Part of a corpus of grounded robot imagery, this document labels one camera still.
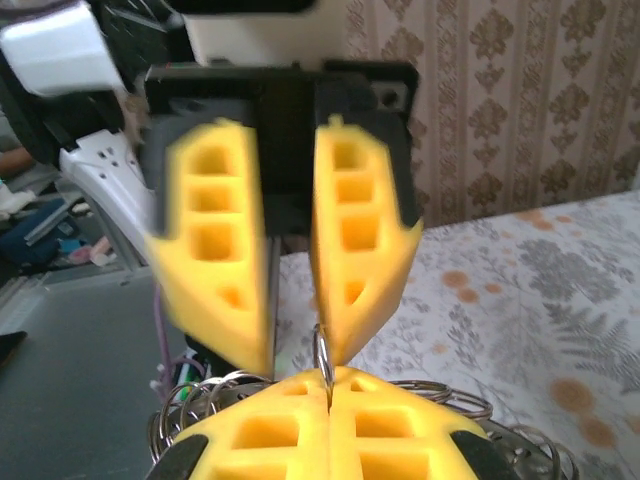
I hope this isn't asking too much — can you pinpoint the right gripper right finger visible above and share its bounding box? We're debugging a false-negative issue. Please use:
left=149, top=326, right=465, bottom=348
left=327, top=367, right=522, bottom=480

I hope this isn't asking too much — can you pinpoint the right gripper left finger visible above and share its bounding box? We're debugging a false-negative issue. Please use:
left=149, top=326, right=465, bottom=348
left=147, top=367, right=331, bottom=480

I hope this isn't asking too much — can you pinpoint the steel split key ring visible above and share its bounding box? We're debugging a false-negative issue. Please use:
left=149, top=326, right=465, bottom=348
left=148, top=382, right=204, bottom=464
left=499, top=423, right=581, bottom=480
left=393, top=378, right=495, bottom=422
left=312, top=323, right=335, bottom=401
left=177, top=373, right=239, bottom=436
left=199, top=368, right=274, bottom=399

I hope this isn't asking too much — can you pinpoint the perforated steel disc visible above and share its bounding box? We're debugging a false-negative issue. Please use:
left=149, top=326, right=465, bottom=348
left=492, top=434, right=556, bottom=480

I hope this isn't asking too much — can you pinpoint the person's forearm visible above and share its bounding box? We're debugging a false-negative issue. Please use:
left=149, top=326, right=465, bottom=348
left=0, top=148, right=34, bottom=176

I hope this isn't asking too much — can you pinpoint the pink bottle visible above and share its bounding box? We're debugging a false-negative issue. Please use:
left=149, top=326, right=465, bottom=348
left=68, top=237, right=112, bottom=266

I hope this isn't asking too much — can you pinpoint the blue bag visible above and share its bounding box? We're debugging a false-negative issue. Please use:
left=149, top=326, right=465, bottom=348
left=0, top=197, right=84, bottom=266

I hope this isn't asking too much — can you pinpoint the short purple cable loop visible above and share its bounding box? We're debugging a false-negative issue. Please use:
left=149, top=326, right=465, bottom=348
left=151, top=282, right=207, bottom=401

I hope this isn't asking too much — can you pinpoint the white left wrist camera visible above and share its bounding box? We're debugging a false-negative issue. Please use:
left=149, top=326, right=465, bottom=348
left=169, top=0, right=331, bottom=69

